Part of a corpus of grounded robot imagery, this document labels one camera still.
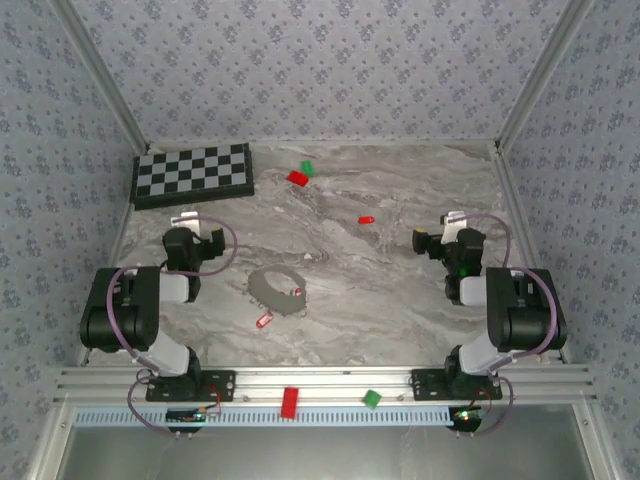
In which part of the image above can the aluminium side rail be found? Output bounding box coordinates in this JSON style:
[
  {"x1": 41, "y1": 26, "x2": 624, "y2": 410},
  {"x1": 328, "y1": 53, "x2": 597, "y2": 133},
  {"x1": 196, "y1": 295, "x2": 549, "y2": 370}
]
[
  {"x1": 77, "y1": 144, "x2": 151, "y2": 366},
  {"x1": 492, "y1": 142, "x2": 571, "y2": 364}
]

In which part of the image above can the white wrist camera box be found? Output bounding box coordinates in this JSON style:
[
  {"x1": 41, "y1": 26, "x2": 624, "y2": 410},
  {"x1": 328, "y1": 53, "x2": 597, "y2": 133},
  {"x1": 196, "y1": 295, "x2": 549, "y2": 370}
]
[
  {"x1": 439, "y1": 211, "x2": 469, "y2": 245},
  {"x1": 171, "y1": 212, "x2": 202, "y2": 236}
]

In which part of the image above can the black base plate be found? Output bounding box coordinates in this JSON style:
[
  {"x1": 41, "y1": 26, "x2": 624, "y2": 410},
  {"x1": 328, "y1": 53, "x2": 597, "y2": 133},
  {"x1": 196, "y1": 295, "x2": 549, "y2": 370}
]
[
  {"x1": 145, "y1": 369, "x2": 237, "y2": 403},
  {"x1": 410, "y1": 368, "x2": 503, "y2": 401}
]

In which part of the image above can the circuit board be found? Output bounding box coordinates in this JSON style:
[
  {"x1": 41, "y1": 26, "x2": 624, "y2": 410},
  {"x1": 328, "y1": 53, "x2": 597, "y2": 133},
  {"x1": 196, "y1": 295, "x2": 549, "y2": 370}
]
[
  {"x1": 166, "y1": 408, "x2": 207, "y2": 426},
  {"x1": 449, "y1": 405, "x2": 489, "y2": 430}
]

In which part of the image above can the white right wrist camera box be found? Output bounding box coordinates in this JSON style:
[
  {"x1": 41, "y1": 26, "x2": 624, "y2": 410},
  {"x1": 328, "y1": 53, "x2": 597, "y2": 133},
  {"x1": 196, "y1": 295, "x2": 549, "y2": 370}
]
[{"x1": 439, "y1": 211, "x2": 469, "y2": 245}]

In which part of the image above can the right circuit board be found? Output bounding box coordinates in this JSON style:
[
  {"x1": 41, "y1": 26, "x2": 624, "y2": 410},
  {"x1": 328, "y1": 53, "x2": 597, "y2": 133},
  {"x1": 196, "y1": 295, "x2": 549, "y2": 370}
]
[{"x1": 449, "y1": 405, "x2": 489, "y2": 430}]

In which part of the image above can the blue slotted cable duct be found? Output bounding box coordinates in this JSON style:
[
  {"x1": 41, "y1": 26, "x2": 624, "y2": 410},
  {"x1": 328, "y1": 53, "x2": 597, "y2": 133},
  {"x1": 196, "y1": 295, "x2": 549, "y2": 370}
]
[{"x1": 74, "y1": 404, "x2": 454, "y2": 427}]

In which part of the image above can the aluminium frame post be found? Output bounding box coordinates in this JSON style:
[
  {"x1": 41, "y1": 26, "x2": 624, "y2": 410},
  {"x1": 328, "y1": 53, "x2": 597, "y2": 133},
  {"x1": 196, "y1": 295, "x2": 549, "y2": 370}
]
[
  {"x1": 52, "y1": 0, "x2": 151, "y2": 154},
  {"x1": 494, "y1": 0, "x2": 596, "y2": 151}
]

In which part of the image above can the aluminium front rail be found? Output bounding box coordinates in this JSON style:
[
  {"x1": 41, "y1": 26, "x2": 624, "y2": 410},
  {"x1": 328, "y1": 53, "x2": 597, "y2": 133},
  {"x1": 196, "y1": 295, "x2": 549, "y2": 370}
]
[{"x1": 49, "y1": 364, "x2": 599, "y2": 406}]

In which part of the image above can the long red toy brick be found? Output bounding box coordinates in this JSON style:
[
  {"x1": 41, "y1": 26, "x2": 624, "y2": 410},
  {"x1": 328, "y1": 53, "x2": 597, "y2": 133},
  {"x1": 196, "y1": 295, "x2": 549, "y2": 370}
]
[{"x1": 279, "y1": 386, "x2": 300, "y2": 420}]

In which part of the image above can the black grey checkerboard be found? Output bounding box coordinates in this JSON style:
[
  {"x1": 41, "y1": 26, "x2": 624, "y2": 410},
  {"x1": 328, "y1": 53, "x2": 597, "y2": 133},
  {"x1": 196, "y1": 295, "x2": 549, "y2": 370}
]
[{"x1": 128, "y1": 142, "x2": 255, "y2": 211}]

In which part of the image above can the left circuit board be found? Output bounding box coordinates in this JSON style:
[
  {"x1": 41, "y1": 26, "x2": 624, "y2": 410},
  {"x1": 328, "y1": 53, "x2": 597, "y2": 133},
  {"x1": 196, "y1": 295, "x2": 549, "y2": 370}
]
[{"x1": 166, "y1": 408, "x2": 207, "y2": 426}]

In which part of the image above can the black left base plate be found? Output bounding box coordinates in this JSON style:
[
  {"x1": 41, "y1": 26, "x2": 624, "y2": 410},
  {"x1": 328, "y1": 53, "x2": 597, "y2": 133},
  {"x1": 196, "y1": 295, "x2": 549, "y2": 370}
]
[{"x1": 145, "y1": 369, "x2": 237, "y2": 403}]

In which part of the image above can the grey metal panel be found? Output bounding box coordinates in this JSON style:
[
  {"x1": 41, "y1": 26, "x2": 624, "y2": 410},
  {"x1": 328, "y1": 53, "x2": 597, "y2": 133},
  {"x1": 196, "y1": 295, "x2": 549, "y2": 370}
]
[{"x1": 54, "y1": 407, "x2": 596, "y2": 480}]

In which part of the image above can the red wire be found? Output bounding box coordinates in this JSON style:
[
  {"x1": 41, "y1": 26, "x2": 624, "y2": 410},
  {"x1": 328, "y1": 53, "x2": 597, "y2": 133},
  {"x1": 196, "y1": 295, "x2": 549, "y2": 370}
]
[
  {"x1": 472, "y1": 387, "x2": 496, "y2": 416},
  {"x1": 202, "y1": 383, "x2": 223, "y2": 417}
]

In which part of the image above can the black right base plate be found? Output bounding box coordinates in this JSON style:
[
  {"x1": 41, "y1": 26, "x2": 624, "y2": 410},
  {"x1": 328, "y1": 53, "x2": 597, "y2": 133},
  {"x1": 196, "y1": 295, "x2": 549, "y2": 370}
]
[{"x1": 410, "y1": 368, "x2": 503, "y2": 401}]

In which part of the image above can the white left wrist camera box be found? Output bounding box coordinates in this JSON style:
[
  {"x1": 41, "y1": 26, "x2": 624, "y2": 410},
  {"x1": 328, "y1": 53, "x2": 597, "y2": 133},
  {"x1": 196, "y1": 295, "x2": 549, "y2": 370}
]
[{"x1": 171, "y1": 212, "x2": 202, "y2": 236}]

